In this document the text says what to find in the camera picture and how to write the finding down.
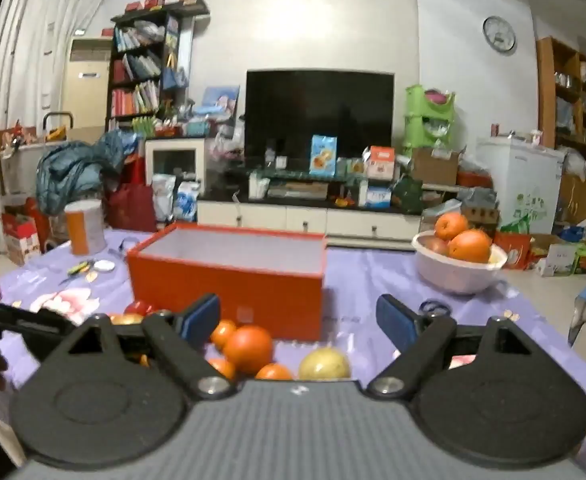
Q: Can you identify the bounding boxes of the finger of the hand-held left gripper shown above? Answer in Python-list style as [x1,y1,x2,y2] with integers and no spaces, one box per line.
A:
[0,294,81,361]

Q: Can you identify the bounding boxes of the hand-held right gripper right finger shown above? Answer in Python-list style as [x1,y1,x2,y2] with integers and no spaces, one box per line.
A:
[367,294,548,402]

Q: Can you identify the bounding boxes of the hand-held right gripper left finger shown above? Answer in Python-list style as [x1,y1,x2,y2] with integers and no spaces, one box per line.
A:
[48,294,236,402]

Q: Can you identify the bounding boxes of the small mandarin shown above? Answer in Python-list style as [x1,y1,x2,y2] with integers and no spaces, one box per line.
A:
[255,364,294,381]
[208,357,236,381]
[210,320,237,351]

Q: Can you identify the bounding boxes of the orange cardboard box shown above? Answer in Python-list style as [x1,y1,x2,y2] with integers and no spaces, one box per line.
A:
[126,223,328,342]

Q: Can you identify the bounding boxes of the large orange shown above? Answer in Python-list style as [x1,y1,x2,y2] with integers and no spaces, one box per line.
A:
[222,325,274,376]

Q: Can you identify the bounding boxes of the yellow-green pear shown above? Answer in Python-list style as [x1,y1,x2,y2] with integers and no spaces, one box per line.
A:
[299,347,351,381]

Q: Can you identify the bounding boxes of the purple tablecloth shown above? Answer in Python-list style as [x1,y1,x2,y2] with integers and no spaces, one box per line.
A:
[0,230,586,478]

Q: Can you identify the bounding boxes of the white bowl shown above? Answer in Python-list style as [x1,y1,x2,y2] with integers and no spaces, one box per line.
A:
[412,231,508,295]

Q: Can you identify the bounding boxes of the red and white gift box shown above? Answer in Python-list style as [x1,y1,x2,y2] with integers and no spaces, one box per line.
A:
[1,207,42,267]

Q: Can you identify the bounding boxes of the orange with stem dimple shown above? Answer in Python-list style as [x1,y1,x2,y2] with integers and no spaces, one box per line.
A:
[434,212,470,242]
[448,229,493,264]

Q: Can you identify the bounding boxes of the orange-labelled can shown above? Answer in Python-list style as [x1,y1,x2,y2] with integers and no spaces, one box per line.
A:
[64,199,106,256]

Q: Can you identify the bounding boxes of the blue and white bag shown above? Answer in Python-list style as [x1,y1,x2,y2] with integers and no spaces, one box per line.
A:
[174,181,202,223]

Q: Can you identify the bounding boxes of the small blue white box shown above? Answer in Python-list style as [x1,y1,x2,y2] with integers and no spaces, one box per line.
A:
[366,186,392,210]

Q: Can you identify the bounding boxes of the dark green bag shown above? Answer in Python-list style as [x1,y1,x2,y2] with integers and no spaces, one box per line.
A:
[392,177,424,214]

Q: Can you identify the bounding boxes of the white plastic bag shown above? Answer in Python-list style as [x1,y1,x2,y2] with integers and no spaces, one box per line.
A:
[152,174,176,222]

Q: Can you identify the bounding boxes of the red shopping bag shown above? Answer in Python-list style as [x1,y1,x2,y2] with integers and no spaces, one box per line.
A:
[105,183,158,233]

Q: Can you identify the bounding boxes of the white TV stand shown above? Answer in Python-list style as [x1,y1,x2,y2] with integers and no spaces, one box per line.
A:
[197,199,424,250]

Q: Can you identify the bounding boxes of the orange printed floor box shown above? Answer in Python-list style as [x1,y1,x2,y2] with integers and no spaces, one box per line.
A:
[493,232,534,271]

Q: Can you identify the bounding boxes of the stacked printed cartons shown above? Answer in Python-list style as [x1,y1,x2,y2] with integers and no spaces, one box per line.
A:
[460,187,502,227]

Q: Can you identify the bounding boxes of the blue padded jacket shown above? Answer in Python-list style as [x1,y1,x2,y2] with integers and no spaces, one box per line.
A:
[36,129,134,216]

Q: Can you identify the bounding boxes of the brown cardboard box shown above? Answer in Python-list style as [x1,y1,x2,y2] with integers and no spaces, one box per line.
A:
[411,147,461,186]

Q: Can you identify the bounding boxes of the orange and white carton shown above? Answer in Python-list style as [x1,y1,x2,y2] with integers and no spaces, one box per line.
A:
[363,146,396,181]

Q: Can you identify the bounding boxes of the white cabinet with glass door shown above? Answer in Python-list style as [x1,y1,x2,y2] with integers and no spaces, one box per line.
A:
[144,137,206,196]

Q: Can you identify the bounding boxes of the blue snack box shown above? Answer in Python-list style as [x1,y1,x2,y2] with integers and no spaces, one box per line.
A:
[309,134,338,177]

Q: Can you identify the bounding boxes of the white chest freezer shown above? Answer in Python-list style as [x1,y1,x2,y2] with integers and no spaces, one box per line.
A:
[476,135,566,234]

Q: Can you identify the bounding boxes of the green plastic rack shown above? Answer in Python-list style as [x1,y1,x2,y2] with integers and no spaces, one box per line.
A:
[404,84,456,157]

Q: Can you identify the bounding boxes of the black television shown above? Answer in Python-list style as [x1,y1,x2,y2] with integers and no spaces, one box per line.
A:
[245,69,395,162]

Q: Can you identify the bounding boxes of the beige standing air conditioner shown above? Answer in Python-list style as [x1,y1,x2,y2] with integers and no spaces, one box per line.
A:
[62,37,114,130]

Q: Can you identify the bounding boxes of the white curtain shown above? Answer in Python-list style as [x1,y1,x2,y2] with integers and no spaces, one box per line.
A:
[0,0,112,253]

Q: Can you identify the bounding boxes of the dark bookshelf with books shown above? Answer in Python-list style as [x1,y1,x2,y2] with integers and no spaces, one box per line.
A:
[106,0,210,133]

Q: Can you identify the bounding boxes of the wooden shelf unit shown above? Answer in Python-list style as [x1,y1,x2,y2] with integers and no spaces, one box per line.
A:
[536,36,586,226]

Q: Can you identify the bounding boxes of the round wall clock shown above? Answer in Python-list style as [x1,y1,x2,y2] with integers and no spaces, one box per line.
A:
[483,15,517,54]

